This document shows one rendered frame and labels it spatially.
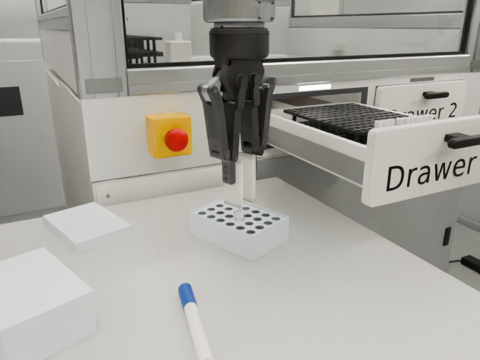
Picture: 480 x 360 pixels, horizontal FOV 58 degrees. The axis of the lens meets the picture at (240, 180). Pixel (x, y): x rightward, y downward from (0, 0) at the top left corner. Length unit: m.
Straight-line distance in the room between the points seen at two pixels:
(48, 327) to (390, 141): 0.46
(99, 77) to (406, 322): 0.58
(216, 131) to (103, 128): 0.29
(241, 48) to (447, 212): 0.98
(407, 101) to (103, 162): 0.70
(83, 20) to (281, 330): 0.55
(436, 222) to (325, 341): 0.94
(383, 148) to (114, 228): 0.40
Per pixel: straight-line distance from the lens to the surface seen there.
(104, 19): 0.77
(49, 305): 0.46
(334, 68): 0.97
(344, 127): 0.74
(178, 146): 0.74
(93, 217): 0.72
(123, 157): 0.80
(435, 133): 0.68
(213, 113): 0.53
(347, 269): 0.59
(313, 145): 0.74
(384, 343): 0.48
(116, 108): 0.78
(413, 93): 1.12
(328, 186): 1.03
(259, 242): 0.59
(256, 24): 0.55
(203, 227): 0.64
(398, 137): 0.63
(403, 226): 1.26
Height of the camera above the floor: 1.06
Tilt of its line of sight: 20 degrees down
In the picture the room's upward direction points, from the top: straight up
